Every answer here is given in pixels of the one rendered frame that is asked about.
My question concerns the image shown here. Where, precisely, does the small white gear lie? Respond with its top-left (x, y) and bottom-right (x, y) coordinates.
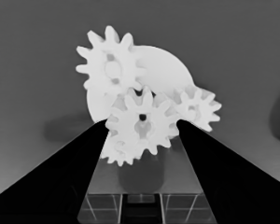
top-left (172, 85), bottom-right (222, 133)
top-left (100, 136), bottom-right (144, 167)
top-left (75, 25), bottom-right (147, 97)

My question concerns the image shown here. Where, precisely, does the larger white gear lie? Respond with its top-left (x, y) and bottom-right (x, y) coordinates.
top-left (105, 86), bottom-right (181, 157)

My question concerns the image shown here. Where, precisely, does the white round carrier with pins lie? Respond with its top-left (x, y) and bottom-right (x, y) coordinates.
top-left (86, 45), bottom-right (195, 124)

